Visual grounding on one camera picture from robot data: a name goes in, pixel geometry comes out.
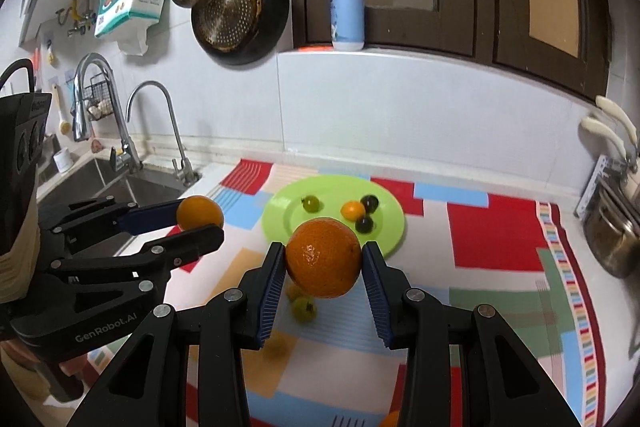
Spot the small orange tomato front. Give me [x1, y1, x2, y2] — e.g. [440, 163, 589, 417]
[176, 195, 224, 231]

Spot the small orange tomato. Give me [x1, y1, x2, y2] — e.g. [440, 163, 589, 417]
[176, 195, 224, 231]
[341, 200, 367, 222]

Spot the yellow tomato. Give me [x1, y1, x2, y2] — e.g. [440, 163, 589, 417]
[260, 331, 291, 360]
[284, 282, 306, 303]

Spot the green tomato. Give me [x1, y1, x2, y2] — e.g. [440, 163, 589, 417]
[291, 296, 318, 323]
[302, 195, 321, 213]

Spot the large orange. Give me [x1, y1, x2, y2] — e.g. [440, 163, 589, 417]
[378, 410, 400, 427]
[285, 217, 362, 298]

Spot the dark purple tomato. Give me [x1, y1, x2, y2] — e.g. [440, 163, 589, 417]
[360, 194, 380, 215]
[355, 215, 374, 234]

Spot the tall chrome kitchen faucet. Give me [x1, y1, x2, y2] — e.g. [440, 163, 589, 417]
[72, 52, 142, 173]

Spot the person's hand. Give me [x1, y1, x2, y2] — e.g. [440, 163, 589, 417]
[0, 338, 91, 403]

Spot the stainless steel sink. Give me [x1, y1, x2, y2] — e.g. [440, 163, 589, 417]
[37, 156, 189, 258]

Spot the green plate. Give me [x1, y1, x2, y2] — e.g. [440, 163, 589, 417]
[262, 174, 406, 257]

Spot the steel stock pot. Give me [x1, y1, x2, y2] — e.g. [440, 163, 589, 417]
[584, 181, 639, 279]

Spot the white dish rack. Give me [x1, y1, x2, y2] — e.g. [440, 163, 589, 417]
[574, 154, 631, 222]

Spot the black frying pan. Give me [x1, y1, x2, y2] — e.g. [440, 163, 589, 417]
[191, 0, 290, 67]

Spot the blue white pump bottle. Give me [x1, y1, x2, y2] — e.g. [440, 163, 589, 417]
[330, 0, 364, 52]

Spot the wire sponge basket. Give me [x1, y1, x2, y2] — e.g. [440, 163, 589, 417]
[82, 74, 114, 121]

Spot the cream pan handle lower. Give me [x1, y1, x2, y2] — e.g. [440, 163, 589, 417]
[580, 117, 627, 160]

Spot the cream pan handle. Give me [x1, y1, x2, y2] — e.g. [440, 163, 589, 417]
[580, 117, 627, 160]
[596, 95, 639, 145]

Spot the cream pan handle upper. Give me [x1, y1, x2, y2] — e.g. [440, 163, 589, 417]
[596, 95, 639, 145]

